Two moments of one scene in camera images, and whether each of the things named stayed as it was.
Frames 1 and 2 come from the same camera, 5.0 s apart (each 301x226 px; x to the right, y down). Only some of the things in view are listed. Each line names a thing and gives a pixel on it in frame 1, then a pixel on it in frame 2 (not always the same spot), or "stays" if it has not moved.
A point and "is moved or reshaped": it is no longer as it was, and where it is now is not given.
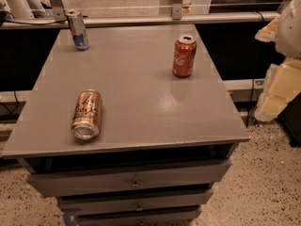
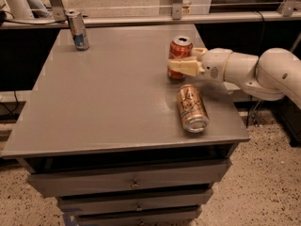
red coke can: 185,48 is moved or reshaped
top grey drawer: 130,179 stays
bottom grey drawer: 167,218 stays
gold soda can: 87,114 to 194,114
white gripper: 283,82 to 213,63
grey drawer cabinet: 165,143 stays
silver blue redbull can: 78,30 stays
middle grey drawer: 98,202 stays
